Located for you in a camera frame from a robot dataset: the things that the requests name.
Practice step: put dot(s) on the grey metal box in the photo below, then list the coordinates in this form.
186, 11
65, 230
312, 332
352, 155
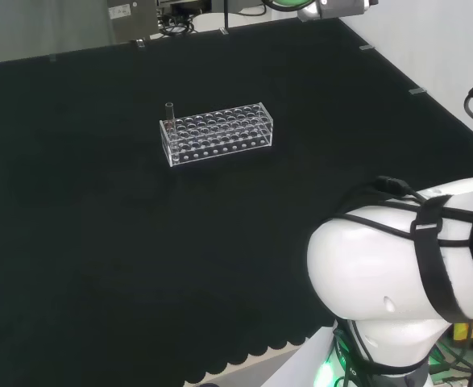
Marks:
133, 18

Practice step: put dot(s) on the white round base plate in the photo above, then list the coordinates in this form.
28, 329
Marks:
210, 22

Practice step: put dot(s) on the black tripod pole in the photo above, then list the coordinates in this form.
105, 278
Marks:
226, 14

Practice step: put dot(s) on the black bench cloth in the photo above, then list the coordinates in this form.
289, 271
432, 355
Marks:
139, 242

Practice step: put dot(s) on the clear glass test tube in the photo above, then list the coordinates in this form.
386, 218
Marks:
169, 111

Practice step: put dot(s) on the clear plastic test tube rack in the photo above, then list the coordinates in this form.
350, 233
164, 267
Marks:
220, 135

